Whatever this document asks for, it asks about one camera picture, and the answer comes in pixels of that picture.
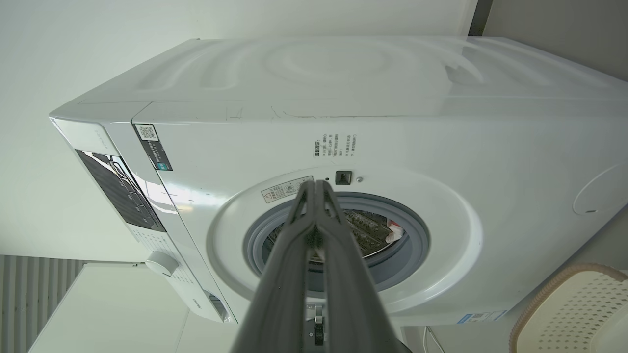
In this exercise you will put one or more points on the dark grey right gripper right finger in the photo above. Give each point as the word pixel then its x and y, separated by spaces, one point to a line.
pixel 351 299

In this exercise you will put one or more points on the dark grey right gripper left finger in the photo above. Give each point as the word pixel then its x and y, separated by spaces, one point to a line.
pixel 282 294

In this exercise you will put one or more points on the white washing machine dial knob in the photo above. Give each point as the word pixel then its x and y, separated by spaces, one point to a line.
pixel 161 263

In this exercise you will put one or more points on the black glossy control display panel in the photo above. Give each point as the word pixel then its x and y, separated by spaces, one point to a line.
pixel 125 193

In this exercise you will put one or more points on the beige perforated laundry basket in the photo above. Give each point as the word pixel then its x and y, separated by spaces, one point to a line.
pixel 574 314

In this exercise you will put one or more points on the white and red garment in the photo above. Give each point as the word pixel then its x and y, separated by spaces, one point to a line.
pixel 395 231

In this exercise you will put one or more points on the grey rubber door gasket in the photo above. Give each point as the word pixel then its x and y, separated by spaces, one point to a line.
pixel 417 245

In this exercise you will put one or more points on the white warning sticker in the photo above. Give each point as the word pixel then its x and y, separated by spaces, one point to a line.
pixel 284 189

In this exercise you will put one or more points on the blue energy label sticker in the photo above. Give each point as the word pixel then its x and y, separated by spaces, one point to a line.
pixel 481 316

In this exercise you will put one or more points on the white cabinet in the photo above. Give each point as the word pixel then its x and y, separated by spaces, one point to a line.
pixel 113 314

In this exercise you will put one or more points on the dark QR code sticker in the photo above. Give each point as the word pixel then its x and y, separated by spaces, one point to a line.
pixel 154 147

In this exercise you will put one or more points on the white front-load washing machine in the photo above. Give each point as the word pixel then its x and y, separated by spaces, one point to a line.
pixel 441 122

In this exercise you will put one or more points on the grey ribbed panel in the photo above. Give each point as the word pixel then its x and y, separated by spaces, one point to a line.
pixel 29 299

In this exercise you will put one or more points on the round white filter cover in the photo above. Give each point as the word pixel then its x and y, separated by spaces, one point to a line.
pixel 606 189

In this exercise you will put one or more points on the dark vertical wall strip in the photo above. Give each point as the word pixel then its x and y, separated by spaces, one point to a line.
pixel 480 17

